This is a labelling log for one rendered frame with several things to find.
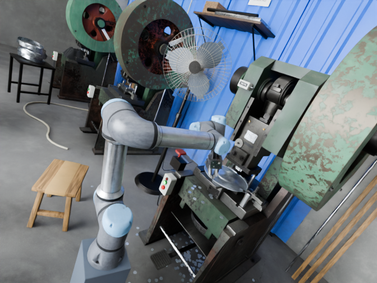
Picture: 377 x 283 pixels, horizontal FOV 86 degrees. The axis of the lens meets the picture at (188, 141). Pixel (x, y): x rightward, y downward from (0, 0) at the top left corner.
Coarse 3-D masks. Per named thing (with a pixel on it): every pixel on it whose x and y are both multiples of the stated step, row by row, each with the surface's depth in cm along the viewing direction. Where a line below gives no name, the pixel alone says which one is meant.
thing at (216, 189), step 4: (204, 172) 119; (204, 176) 114; (208, 176) 116; (208, 180) 112; (212, 180) 114; (212, 184) 110; (216, 184) 111; (208, 188) 126; (212, 188) 125; (216, 188) 109; (220, 188) 121; (224, 188) 121; (212, 192) 125; (216, 192) 123; (220, 192) 121; (216, 196) 123; (220, 196) 123
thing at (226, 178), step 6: (204, 168) 122; (222, 168) 133; (228, 168) 137; (222, 174) 124; (228, 174) 128; (234, 174) 133; (216, 180) 115; (222, 180) 118; (228, 180) 120; (234, 180) 123; (240, 180) 128; (228, 186) 114; (234, 186) 117; (240, 186) 120; (246, 186) 123
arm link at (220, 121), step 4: (212, 116) 100; (216, 116) 100; (220, 116) 100; (212, 120) 99; (216, 120) 98; (220, 120) 97; (224, 120) 98; (216, 124) 98; (220, 124) 98; (224, 124) 99; (216, 128) 97; (220, 128) 99; (224, 128) 100; (220, 132) 100; (224, 132) 101
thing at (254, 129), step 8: (248, 120) 120; (256, 120) 116; (264, 120) 117; (248, 128) 120; (256, 128) 116; (264, 128) 113; (240, 136) 123; (248, 136) 119; (256, 136) 116; (240, 144) 122; (248, 144) 119; (256, 144) 116; (232, 152) 122; (240, 152) 120; (248, 152) 119; (240, 160) 119; (248, 160) 119; (256, 160) 122
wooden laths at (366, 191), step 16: (352, 192) 160; (368, 192) 154; (336, 208) 165; (352, 208) 158; (368, 208) 153; (336, 224) 163; (352, 224) 158; (368, 224) 151; (336, 240) 163; (352, 240) 156; (320, 256) 168; (336, 256) 161; (320, 272) 166
